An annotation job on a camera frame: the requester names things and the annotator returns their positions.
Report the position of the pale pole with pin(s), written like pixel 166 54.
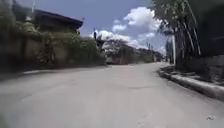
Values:
pixel 174 50

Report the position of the dark-roofed building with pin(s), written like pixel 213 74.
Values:
pixel 53 20

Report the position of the row of trees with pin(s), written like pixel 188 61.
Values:
pixel 186 26

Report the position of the overgrown wall with bushes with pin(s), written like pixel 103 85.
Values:
pixel 50 48

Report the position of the dark fence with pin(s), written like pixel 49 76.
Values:
pixel 208 68

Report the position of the grey concrete kerb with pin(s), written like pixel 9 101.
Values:
pixel 196 85

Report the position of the row of distant buildings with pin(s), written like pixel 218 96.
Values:
pixel 133 53

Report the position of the grey asphalt road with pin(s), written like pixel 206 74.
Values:
pixel 110 96

